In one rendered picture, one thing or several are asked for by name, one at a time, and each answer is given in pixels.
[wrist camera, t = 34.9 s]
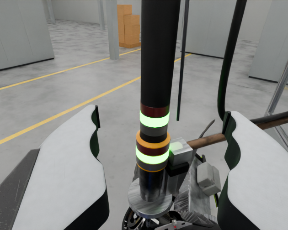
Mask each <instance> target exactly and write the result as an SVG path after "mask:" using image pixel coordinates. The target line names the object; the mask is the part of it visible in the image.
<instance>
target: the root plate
mask: <svg viewBox="0 0 288 230"><path fill-rule="evenodd" d="M176 222H177V224H176V228H174V225H172V223H169V224H166V225H163V226H160V227H157V228H155V230H165V229H167V228H168V230H174V229H180V228H182V227H185V226H188V225H192V223H188V222H184V221H176ZM182 223H185V224H184V225H181V224H182Z"/></svg>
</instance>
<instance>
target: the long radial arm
mask: <svg viewBox="0 0 288 230"><path fill-rule="evenodd" d="M201 164H202V162H201V161H200V160H199V159H197V158H196V157H194V159H193V161H192V164H191V166H190V168H189V170H188V173H187V175H186V177H185V179H184V181H183V183H182V185H181V187H180V189H179V194H178V196H177V198H176V200H175V202H174V211H176V212H180V213H181V211H183V212H184V211H186V212H187V211H189V212H192V213H194V211H195V212H199V213H200V214H202V215H204V214H209V215H211V209H210V197H209V196H208V195H206V194H205V193H204V192H203V190H202V189H201V188H200V187H199V184H198V183H197V167H198V166H199V165H201Z"/></svg>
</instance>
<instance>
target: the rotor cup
mask: <svg viewBox="0 0 288 230"><path fill-rule="evenodd" d="M134 214H135V213H134V212H133V211H132V209H131V208H130V207H129V208H128V210H127V212H126V214H125V216H124V218H123V222H122V230H155V228H157V227H160V226H163V225H166V224H169V223H172V220H176V221H184V222H185V219H184V218H183V216H182V215H180V214H179V213H178V212H176V211H173V210H171V211H167V212H166V213H165V214H164V215H163V216H161V217H159V218H155V219H156V220H158V221H159V224H157V223H155V222H154V221H153V220H151V219H150V226H149V227H147V226H146V222H147V219H146V218H143V217H140V216H139V215H138V216H137V218H135V219H134V218H133V216H134Z"/></svg>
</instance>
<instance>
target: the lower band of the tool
mask: <svg viewBox="0 0 288 230"><path fill-rule="evenodd" d="M139 134H140V130H139V131H138V132H137V134H136V139H137V141H138V143H139V144H140V145H142V146H144V147H147V148H154V149H155V148H162V147H164V146H166V145H167V144H168V143H169V142H170V139H171V137H170V134H169V133H168V132H167V138H166V139H165V140H164V141H163V142H160V143H148V142H145V141H143V140H142V139H141V138H140V135H139ZM138 151H139V150H138ZM139 152H140V151H139ZM140 153H141V152H140ZM166 153H167V152H166ZM142 154H143V153H142ZM164 154H165V153H164ZM144 155H145V154H144ZM162 155H163V154H162ZM146 156H149V155H146ZM159 156H161V155H159ZM149 157H151V156H149ZM156 157H158V156H156ZM139 160H140V159H139ZM141 161H142V160H141ZM142 162H143V161H142ZM144 163H146V162H144ZM161 163H162V162H161ZM147 164H148V163H147ZM149 164H151V163H149ZM156 164H159V163H156ZM138 166H139V165H138ZM139 167H140V166H139ZM140 168H141V167H140ZM164 168H165V167H164ZM164 168H163V169H164ZM141 169H143V168H141ZM143 170H145V169H143ZM161 170H162V169H161ZM161 170H158V171H161ZM145 171H148V170H145ZM158 171H148V172H158Z"/></svg>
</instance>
